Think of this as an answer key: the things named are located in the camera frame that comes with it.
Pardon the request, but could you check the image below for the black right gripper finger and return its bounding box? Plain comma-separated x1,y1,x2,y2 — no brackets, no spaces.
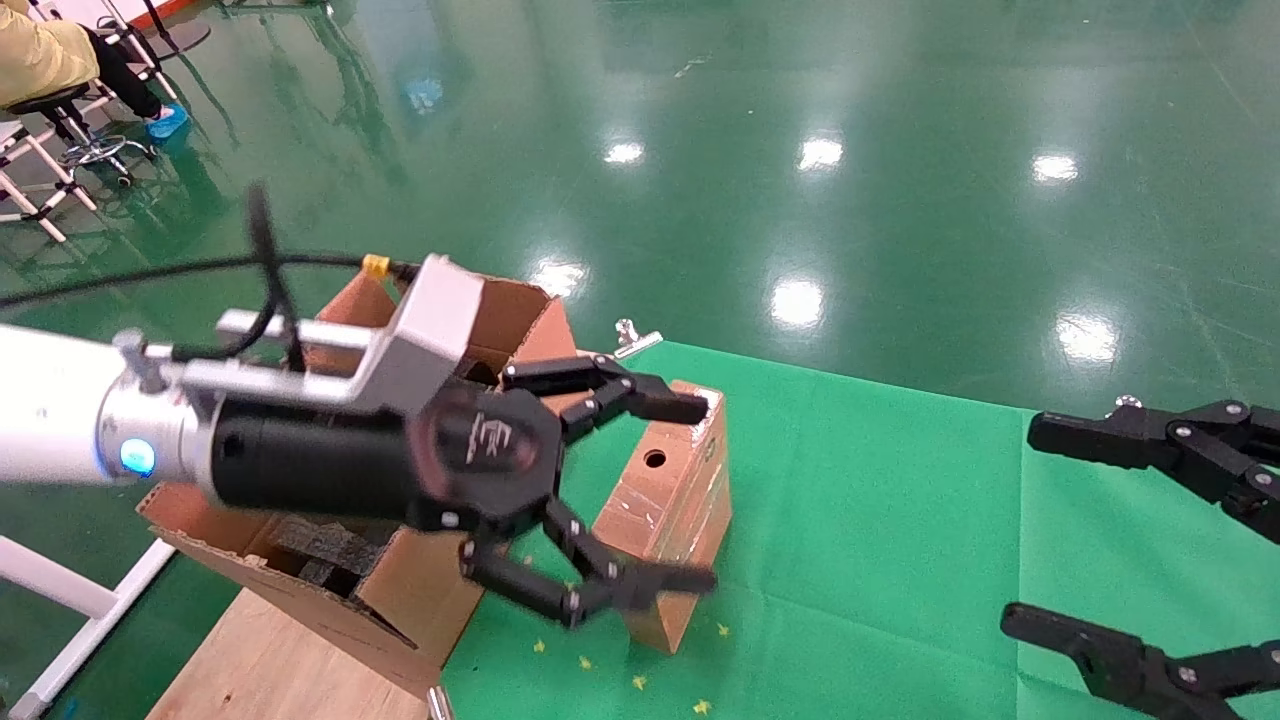
1028,398,1280,546
1002,602,1280,720

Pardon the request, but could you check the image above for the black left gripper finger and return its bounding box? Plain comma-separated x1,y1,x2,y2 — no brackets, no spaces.
460,493,718,631
500,353,711,448

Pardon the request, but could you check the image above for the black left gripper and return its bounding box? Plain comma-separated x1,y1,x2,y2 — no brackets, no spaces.
208,383,569,541

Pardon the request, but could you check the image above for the small taped cardboard box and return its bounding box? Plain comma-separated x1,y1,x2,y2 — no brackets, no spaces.
590,380,733,656

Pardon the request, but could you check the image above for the large open cardboard carton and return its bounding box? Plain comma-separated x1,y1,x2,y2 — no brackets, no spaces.
137,268,583,701

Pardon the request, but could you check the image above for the green table cloth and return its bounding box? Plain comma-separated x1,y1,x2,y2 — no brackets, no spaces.
440,340,1280,720

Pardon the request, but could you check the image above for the white pipe rack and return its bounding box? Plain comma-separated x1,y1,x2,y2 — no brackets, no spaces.
0,120,101,244

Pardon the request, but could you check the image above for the black round stand base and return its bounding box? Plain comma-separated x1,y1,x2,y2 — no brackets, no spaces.
100,0,213,59

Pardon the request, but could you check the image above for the black stool chrome base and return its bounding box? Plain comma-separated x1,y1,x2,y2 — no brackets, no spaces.
5,83,158,189

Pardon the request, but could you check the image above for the seated person yellow jacket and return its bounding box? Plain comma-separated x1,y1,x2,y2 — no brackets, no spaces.
0,0,166,121

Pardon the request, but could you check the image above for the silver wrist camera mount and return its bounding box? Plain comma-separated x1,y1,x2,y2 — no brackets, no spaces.
112,253,488,416

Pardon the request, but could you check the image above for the thick black cable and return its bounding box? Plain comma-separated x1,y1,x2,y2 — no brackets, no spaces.
245,183,306,373

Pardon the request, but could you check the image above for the white tube table frame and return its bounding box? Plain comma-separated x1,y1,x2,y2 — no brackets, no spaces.
0,535,176,720

